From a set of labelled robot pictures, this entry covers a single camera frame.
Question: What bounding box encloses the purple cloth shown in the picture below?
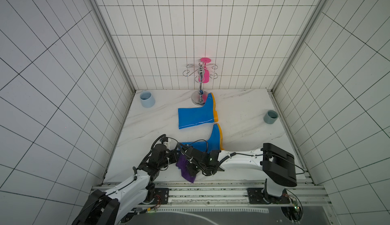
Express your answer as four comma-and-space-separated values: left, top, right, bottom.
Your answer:
176, 155, 199, 183

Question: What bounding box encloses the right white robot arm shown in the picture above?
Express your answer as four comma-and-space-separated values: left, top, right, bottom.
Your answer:
177, 143, 305, 204

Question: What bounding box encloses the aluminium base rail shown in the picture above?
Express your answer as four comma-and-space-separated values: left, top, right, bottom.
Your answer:
91, 180, 330, 209

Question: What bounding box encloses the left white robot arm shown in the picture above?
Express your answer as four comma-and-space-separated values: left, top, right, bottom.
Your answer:
72, 144, 178, 225

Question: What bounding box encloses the pink hanging brush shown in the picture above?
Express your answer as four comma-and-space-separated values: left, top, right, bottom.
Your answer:
198, 57, 211, 84

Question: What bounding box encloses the blue rubber boot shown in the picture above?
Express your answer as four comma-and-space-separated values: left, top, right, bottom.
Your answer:
178, 93, 218, 129
182, 123, 223, 152

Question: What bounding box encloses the light blue cup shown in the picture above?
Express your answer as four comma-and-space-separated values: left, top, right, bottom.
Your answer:
140, 91, 155, 108

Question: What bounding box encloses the grey-green cup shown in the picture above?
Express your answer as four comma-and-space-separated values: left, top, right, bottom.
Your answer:
263, 110, 279, 124

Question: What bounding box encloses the chrome hook stand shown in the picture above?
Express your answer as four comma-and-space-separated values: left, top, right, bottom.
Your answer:
183, 59, 218, 106

